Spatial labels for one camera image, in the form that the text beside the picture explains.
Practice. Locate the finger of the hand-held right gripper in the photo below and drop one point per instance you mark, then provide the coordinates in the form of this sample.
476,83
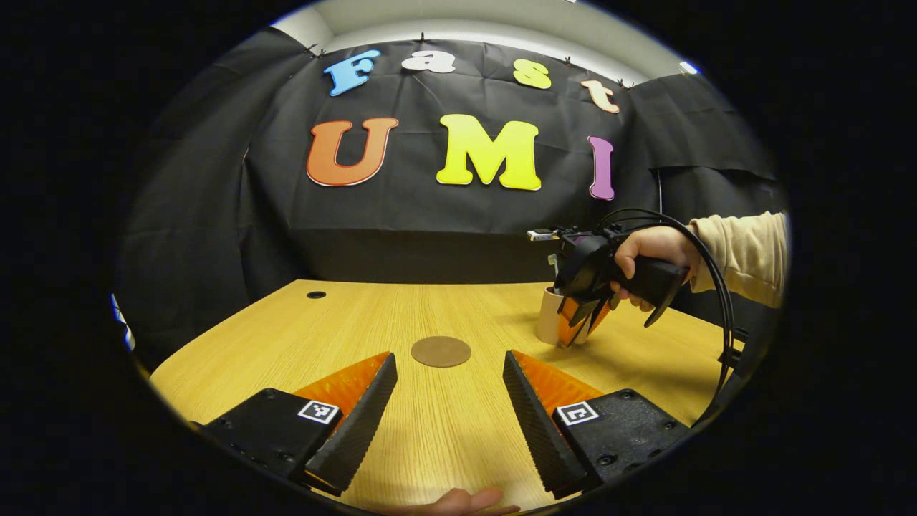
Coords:
600,315
573,322

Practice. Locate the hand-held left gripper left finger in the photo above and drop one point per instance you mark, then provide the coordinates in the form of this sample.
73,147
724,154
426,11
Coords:
354,430

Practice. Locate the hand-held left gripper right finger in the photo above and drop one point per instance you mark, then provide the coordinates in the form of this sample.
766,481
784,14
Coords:
541,430

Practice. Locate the beige cup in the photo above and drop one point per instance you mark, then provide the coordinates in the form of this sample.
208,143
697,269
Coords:
547,319

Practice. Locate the round brown coaster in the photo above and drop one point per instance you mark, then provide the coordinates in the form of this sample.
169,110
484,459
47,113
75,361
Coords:
440,351

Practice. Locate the wooden desktop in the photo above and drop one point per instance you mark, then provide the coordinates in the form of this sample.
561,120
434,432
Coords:
444,416

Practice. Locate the black backdrop cloth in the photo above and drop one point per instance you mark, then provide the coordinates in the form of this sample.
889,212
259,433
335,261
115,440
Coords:
430,215

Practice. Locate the small ceiling light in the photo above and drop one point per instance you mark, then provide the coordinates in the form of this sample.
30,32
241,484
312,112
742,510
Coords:
689,67

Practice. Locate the computer monitor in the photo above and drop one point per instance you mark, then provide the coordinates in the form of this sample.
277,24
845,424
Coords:
122,322

